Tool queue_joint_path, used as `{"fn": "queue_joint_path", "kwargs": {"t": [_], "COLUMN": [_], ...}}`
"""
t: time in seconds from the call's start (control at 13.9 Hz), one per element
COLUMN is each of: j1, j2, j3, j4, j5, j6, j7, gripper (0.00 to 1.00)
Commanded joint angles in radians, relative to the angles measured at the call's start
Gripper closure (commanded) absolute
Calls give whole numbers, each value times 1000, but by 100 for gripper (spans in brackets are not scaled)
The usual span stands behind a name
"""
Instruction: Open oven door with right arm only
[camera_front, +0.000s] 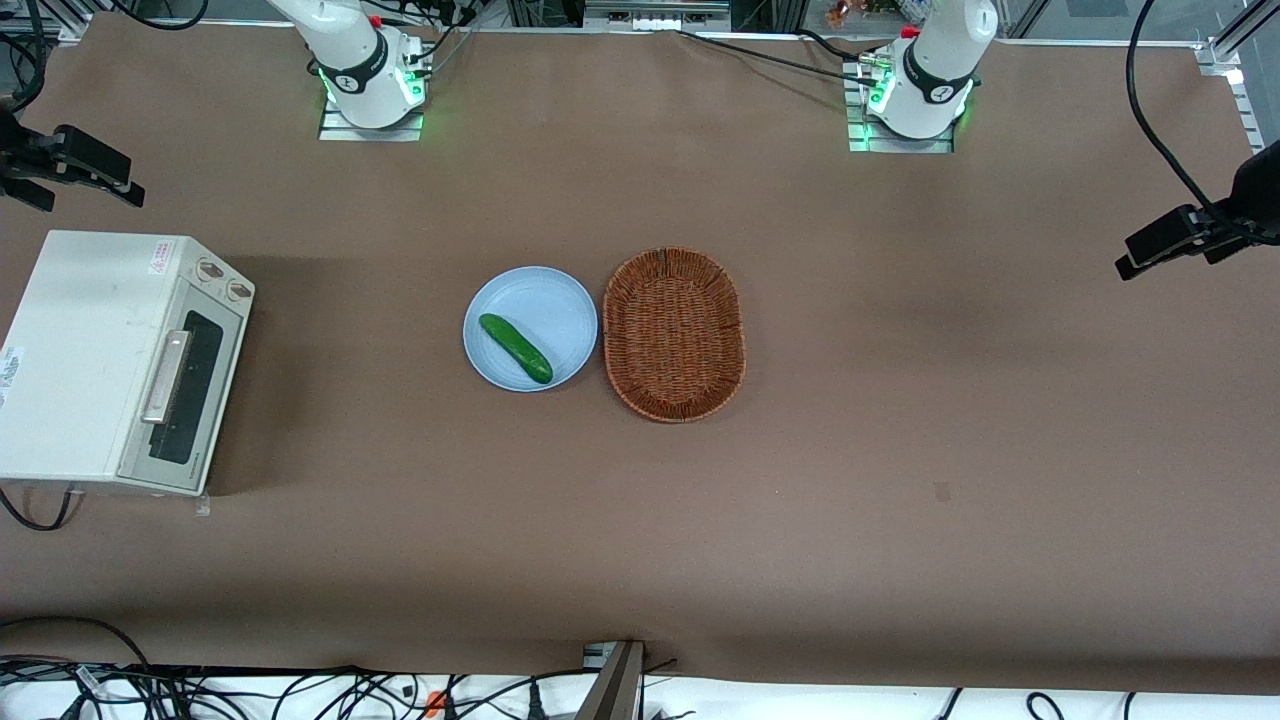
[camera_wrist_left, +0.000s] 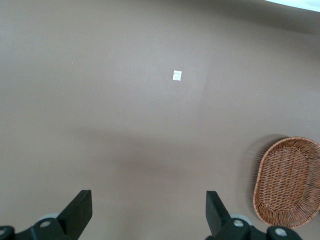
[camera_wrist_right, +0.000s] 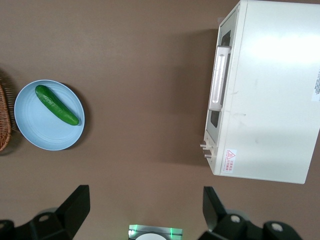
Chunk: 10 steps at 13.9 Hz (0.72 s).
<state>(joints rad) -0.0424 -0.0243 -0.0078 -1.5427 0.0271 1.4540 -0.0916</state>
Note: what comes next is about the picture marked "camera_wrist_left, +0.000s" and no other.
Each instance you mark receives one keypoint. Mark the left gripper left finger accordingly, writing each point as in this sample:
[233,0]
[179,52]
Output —
[75,215]

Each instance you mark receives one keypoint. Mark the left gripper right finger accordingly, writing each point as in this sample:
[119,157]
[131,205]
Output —
[217,217]

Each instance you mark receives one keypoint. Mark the brown wicker basket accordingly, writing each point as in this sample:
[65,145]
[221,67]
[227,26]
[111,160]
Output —
[285,180]

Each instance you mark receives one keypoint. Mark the small paper sticker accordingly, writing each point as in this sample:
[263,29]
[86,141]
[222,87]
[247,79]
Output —
[177,75]

